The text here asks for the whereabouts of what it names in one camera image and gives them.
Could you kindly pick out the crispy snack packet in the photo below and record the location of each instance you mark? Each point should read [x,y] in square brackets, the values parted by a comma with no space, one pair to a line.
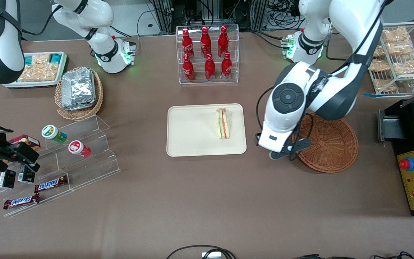
[30,73]
[42,59]
[49,72]

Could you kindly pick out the small black box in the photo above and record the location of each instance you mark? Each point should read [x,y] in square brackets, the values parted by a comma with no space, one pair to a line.
[26,175]
[7,179]

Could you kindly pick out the beige rectangular tray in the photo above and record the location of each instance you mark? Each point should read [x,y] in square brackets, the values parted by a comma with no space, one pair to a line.
[192,129]

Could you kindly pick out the aluminium frame post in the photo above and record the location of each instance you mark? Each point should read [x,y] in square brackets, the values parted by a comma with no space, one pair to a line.
[164,14]
[257,14]

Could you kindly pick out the red cola bottle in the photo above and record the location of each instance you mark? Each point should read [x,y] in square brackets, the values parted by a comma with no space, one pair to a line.
[210,68]
[223,41]
[226,66]
[187,45]
[188,69]
[205,42]

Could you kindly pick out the bagged crispy snack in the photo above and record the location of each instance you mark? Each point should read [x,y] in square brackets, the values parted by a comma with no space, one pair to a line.
[378,51]
[396,35]
[385,85]
[408,65]
[379,65]
[401,48]

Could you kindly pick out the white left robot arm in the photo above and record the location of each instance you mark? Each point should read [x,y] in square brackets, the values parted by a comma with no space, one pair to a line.
[336,97]

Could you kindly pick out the foil wrapped package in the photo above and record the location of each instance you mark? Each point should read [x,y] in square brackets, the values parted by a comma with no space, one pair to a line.
[77,86]
[81,108]

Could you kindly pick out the brown table cover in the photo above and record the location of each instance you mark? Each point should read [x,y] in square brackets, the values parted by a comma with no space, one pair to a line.
[207,201]

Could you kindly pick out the clear acrylic bottle rack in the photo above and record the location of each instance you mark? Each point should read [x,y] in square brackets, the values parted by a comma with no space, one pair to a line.
[207,82]

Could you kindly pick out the green white-lid canister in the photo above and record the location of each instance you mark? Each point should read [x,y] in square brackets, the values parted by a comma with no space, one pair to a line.
[52,133]

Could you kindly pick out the clear acrylic stepped stand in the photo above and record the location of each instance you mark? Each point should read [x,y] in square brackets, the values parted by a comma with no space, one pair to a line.
[92,162]

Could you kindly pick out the Snickers bar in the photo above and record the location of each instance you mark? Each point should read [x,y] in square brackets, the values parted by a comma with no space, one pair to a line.
[21,201]
[50,184]

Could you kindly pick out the round brown wicker basket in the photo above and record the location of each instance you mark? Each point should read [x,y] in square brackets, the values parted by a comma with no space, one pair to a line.
[329,144]

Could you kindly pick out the teal snack packet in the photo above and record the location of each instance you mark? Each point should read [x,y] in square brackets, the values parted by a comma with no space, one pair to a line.
[29,61]
[56,58]

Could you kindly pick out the triangular sandwich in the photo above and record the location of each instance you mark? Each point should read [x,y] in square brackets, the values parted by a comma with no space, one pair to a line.
[223,124]

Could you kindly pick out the small white device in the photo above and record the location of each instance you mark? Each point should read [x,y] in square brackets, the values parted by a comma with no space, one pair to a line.
[210,256]

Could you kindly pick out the white rectangular snack tray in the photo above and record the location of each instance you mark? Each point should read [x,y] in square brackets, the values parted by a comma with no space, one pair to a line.
[9,85]

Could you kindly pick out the blue tape strip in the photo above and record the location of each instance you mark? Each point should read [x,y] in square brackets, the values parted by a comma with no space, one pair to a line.
[369,95]

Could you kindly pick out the red white-lid canister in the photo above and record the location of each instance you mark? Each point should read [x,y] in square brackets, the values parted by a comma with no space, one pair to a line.
[77,148]

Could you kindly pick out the oval tan wicker basket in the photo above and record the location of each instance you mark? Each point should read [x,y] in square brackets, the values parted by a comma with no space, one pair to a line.
[79,114]

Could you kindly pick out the grey metal bracket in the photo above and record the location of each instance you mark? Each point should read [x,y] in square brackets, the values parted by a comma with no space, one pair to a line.
[390,126]

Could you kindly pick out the black appliance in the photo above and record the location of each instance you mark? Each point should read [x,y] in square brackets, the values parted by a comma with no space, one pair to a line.
[412,126]

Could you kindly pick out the red emergency stop button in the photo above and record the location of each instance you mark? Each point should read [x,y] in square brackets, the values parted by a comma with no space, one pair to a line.
[405,164]

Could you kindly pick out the red brown snack box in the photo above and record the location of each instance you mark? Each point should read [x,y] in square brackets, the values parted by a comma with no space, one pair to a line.
[27,139]

